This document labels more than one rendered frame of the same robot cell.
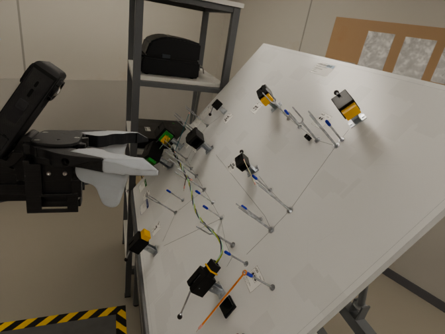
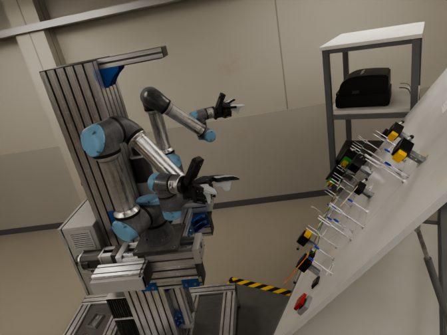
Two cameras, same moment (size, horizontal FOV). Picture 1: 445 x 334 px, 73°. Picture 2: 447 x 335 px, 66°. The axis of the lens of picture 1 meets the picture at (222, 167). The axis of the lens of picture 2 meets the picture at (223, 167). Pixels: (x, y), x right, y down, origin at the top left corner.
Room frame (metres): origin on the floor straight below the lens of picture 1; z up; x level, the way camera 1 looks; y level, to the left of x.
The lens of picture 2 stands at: (-0.25, -0.77, 2.09)
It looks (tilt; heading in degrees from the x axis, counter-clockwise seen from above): 23 degrees down; 55
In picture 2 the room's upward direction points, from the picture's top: 11 degrees counter-clockwise
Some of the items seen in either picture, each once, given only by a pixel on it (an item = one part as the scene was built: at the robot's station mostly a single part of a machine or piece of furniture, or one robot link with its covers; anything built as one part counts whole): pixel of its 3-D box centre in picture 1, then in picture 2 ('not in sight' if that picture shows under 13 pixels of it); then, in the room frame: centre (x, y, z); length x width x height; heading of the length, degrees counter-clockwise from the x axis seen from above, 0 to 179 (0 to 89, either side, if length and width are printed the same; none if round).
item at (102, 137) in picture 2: not in sight; (118, 183); (0.16, 0.62, 1.54); 0.15 x 0.12 x 0.55; 21
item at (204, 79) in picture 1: (165, 154); (376, 173); (1.82, 0.38, 0.92); 0.61 x 0.50 x 1.85; 22
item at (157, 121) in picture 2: not in sight; (159, 130); (0.67, 1.15, 1.54); 0.15 x 0.12 x 0.55; 72
